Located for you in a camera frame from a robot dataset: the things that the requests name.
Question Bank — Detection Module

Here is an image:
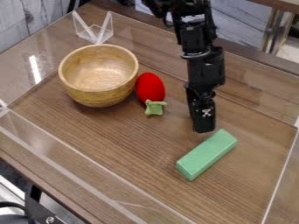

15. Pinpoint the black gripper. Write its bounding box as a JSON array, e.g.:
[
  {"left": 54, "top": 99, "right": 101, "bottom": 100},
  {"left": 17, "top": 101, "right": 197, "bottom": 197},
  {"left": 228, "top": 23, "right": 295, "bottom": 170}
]
[{"left": 181, "top": 45, "right": 225, "bottom": 133}]

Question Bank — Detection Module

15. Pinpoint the green block stick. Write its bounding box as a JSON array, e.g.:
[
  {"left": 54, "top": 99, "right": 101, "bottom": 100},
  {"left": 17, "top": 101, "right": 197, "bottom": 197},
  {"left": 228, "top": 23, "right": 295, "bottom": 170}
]
[{"left": 175, "top": 129, "right": 239, "bottom": 181}]

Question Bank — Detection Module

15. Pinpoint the brown wooden bowl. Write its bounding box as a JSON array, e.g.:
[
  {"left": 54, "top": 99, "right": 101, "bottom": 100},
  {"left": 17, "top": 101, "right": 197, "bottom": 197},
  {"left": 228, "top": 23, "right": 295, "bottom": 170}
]
[{"left": 57, "top": 44, "right": 139, "bottom": 108}]

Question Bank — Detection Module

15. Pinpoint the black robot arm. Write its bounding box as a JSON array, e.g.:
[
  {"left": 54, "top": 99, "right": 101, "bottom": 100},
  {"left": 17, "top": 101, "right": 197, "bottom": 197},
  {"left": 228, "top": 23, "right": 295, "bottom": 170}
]
[{"left": 141, "top": 0, "right": 225, "bottom": 133}]

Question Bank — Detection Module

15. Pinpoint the red plush strawberry toy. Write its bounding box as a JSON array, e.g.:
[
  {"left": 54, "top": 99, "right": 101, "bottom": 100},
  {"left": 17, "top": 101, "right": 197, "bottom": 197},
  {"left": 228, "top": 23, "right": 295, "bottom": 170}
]
[{"left": 135, "top": 72, "right": 167, "bottom": 116}]

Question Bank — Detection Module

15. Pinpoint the metal table leg background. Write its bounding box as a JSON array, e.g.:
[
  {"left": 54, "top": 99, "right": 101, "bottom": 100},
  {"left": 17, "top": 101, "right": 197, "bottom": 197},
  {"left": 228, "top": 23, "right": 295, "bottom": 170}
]
[{"left": 261, "top": 9, "right": 295, "bottom": 55}]

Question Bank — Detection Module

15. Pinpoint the clear acrylic corner bracket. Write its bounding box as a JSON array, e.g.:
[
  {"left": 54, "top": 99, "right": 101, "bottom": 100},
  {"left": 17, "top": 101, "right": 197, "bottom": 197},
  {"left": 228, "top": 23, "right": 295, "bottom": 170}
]
[{"left": 70, "top": 11, "right": 113, "bottom": 45}]

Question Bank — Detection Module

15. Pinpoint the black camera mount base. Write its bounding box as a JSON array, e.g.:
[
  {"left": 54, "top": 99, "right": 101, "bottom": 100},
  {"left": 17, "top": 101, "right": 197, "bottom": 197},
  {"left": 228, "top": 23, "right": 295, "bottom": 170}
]
[{"left": 0, "top": 183, "right": 68, "bottom": 224}]

